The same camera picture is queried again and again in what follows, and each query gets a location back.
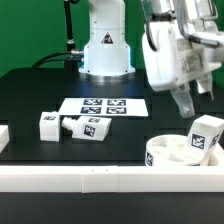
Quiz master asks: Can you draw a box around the black camera pole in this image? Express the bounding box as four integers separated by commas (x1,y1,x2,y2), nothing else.
63,0,78,71

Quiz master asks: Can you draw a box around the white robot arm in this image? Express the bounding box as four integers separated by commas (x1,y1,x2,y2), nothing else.
79,0,224,118

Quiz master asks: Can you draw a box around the white marker sheet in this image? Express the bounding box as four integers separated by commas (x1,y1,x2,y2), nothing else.
59,98,148,117

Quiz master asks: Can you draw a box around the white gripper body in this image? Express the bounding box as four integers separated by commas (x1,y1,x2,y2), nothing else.
142,15,224,92

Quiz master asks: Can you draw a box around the black cable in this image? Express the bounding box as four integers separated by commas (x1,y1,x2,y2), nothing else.
31,49,84,70

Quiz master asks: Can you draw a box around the white fence left wall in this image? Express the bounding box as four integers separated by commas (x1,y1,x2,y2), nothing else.
0,125,9,153

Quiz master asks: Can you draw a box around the white fence front wall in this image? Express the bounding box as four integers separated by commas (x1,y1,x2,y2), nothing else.
0,166,224,193

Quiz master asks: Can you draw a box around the white round stool seat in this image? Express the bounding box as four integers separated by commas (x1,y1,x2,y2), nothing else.
145,134,211,167

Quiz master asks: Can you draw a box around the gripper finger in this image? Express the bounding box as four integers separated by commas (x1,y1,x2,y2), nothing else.
171,84,195,118
196,73,214,100

